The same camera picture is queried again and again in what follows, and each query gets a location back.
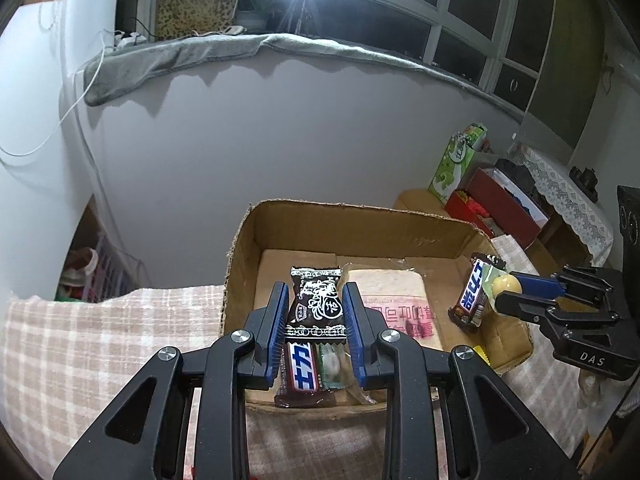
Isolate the grey windowsill blanket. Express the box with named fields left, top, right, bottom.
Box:
left=82, top=32, right=526, bottom=121

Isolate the white plant pot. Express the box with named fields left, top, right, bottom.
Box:
left=235, top=0, right=278, bottom=31

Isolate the black speaker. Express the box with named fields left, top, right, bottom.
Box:
left=616, top=185, right=640, bottom=271

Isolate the brown chocolate bar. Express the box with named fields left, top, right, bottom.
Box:
left=274, top=342, right=337, bottom=408
left=447, top=252, right=506, bottom=335

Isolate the dark ornament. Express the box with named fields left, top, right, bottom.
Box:
left=570, top=166, right=600, bottom=203

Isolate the green carton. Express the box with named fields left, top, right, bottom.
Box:
left=427, top=123, right=488, bottom=206

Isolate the white wire rack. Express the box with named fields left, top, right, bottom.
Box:
left=52, top=200, right=151, bottom=303

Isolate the white wardrobe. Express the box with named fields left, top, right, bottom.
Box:
left=0, top=0, right=126, bottom=301

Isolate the black patterned snack packet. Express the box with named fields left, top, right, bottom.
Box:
left=284, top=266, right=348, bottom=343

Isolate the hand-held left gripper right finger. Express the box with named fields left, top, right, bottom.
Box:
left=341, top=281, right=583, bottom=480

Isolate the black tripod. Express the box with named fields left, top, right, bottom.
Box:
left=275, top=0, right=321, bottom=38

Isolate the cardboard box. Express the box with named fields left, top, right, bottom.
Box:
left=220, top=199, right=535, bottom=413

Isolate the clear bread packet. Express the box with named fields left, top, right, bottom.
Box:
left=339, top=259, right=446, bottom=403

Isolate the yellow candy packet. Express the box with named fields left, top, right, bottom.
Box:
left=482, top=265, right=523, bottom=311

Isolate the red storage box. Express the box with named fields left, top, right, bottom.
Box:
left=444, top=167, right=551, bottom=251

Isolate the white lace cloth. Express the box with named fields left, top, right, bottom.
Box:
left=515, top=144, right=615, bottom=266

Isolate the olive curtain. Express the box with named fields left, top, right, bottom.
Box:
left=525, top=0, right=618, bottom=166

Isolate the white cable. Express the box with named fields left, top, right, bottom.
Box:
left=0, top=30, right=108, bottom=157

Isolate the leopard print cushion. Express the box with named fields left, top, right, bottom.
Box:
left=155, top=0, right=242, bottom=41

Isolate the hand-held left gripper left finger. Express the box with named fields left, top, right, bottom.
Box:
left=52, top=281, right=292, bottom=480

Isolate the plaid blanket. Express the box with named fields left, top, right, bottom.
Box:
left=2, top=282, right=596, bottom=480

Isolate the green candy packet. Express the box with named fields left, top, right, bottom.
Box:
left=317, top=342, right=351, bottom=391

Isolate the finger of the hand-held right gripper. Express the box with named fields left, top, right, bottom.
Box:
left=495, top=292, right=557, bottom=327
left=510, top=270, right=568, bottom=301

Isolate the cream cloth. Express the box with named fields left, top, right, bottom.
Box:
left=577, top=372, right=608, bottom=411

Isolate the dark cloth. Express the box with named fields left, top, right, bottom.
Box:
left=495, top=159, right=543, bottom=201

